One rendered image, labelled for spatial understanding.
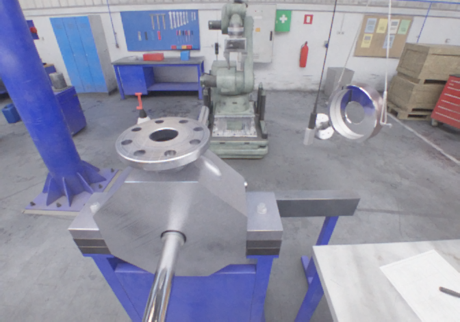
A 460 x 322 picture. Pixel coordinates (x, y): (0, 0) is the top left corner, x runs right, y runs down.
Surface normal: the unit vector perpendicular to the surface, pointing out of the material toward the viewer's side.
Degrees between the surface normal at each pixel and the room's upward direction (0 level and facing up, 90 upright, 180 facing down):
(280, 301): 0
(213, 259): 90
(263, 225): 0
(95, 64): 90
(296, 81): 90
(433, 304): 0
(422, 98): 90
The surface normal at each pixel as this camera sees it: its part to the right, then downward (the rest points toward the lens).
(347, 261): 0.00, -0.85
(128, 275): 0.00, 0.53
